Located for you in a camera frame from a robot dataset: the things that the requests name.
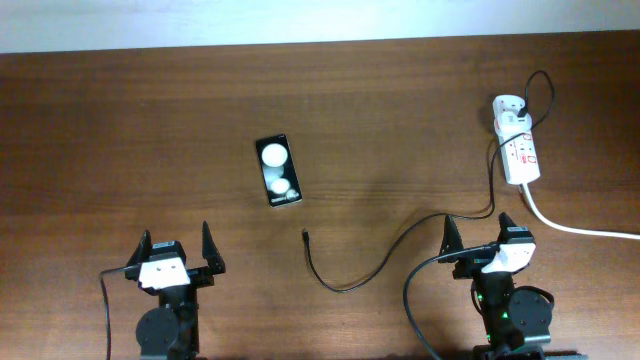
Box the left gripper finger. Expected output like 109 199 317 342
202 221 226 275
127 230 152 266

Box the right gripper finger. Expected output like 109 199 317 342
498 212 518 235
438 215 464 263

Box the white power strip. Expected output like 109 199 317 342
495 127 541 185

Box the black USB charging cable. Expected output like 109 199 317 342
301 69 556 294

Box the black smartphone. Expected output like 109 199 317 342
255 134 303 208

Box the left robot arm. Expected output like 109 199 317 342
125 223 226 360

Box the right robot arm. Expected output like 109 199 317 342
440 213 555 359

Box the white power strip cord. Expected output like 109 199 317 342
519 182 640 242

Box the white USB wall charger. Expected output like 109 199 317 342
492 95 532 136

